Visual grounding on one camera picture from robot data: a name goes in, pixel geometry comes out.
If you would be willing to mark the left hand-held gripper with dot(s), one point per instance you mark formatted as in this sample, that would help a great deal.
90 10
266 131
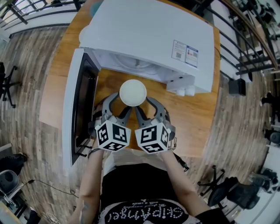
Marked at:
113 136

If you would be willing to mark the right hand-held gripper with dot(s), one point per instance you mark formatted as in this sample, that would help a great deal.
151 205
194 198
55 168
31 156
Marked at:
151 138

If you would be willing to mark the white bowl of food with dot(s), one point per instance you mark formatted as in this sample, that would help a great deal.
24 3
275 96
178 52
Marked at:
133 93

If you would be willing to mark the white microwave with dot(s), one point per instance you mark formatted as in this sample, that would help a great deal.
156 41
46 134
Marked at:
142 32

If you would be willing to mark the person's right forearm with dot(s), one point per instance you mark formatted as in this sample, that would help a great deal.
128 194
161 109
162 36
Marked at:
177 179

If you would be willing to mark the person's left forearm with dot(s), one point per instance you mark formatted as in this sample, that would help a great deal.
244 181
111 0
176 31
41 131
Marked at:
90 179

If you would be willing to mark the white microwave knob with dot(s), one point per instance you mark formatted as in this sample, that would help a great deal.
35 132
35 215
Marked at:
190 90
181 91

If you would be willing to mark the white microwave door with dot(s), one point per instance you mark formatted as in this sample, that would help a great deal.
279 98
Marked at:
71 105

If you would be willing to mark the glass microwave turntable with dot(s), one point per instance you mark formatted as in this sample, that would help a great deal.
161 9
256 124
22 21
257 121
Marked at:
133 62

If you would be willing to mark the label sticker on microwave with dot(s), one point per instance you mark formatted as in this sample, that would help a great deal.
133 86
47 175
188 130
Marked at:
186 52

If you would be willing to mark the person's light trousers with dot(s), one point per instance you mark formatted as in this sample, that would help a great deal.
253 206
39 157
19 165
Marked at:
131 159

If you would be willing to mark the person's black printed shirt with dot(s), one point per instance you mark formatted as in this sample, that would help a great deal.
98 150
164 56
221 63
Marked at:
142 192

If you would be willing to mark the black box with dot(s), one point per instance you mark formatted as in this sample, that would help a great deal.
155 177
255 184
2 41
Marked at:
237 86

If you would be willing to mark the black metal railing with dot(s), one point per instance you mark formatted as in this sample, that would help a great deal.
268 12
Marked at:
245 54
32 13

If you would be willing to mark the black bag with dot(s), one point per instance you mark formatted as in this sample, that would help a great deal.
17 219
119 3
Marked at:
16 162

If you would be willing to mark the black office chair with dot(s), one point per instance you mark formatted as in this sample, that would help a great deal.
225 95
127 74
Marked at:
6 81
238 192

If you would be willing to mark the grey chair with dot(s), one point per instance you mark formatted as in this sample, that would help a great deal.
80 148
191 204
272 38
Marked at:
8 180

